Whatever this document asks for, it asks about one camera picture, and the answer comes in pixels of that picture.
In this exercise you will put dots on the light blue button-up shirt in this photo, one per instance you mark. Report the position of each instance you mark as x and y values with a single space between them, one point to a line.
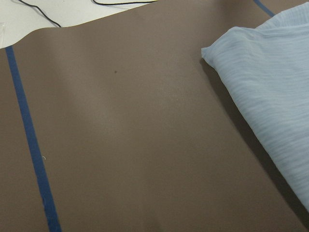
266 72

